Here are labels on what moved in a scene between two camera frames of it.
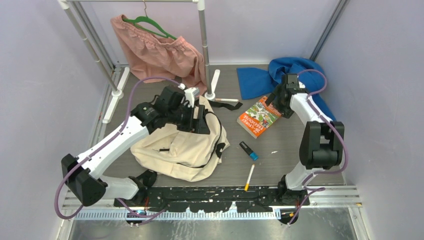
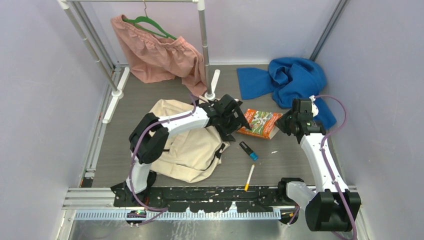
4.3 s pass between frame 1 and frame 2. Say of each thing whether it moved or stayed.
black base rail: stayed
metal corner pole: stayed
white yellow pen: stayed
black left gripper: moved
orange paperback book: moved
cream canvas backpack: stayed
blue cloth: stayed
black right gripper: moved
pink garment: stayed
